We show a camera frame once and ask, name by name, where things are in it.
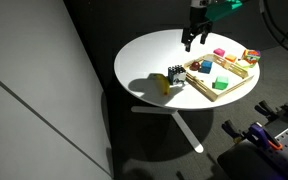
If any grey block with dotted top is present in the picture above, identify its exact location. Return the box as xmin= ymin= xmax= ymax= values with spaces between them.
xmin=167 ymin=64 xmax=187 ymax=86

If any light wooden tray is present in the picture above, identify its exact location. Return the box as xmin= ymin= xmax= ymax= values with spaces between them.
xmin=183 ymin=53 xmax=254 ymax=102

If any blue block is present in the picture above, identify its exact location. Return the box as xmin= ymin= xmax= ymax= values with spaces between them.
xmin=199 ymin=59 xmax=214 ymax=75

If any lime yellow block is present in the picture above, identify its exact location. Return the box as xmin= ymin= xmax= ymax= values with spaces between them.
xmin=235 ymin=58 xmax=252 ymax=70

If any dark red apple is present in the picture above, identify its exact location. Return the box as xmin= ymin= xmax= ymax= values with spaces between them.
xmin=189 ymin=60 xmax=202 ymax=72

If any multicoloured picture cube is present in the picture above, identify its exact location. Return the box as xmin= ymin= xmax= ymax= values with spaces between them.
xmin=241 ymin=48 xmax=262 ymax=65

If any black hanging cable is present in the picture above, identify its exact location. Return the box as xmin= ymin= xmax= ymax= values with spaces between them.
xmin=259 ymin=0 xmax=288 ymax=58

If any dark grey platform plate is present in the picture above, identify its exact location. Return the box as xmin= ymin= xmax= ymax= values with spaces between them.
xmin=216 ymin=139 xmax=287 ymax=180

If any pink block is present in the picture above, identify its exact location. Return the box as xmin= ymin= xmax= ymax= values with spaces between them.
xmin=212 ymin=47 xmax=226 ymax=58

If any green block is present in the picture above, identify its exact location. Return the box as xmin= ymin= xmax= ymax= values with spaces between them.
xmin=212 ymin=75 xmax=230 ymax=91

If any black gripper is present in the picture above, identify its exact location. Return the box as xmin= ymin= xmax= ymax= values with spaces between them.
xmin=181 ymin=6 xmax=214 ymax=53

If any white table pedestal base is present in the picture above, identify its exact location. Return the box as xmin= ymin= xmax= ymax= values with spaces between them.
xmin=131 ymin=105 xmax=205 ymax=154

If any yellow banana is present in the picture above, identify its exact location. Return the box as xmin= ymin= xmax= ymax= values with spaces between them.
xmin=149 ymin=73 xmax=171 ymax=97

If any orange block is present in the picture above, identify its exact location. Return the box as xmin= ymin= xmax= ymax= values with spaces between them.
xmin=224 ymin=54 xmax=238 ymax=64

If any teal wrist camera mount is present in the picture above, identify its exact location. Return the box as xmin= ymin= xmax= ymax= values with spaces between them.
xmin=205 ymin=0 xmax=244 ymax=22

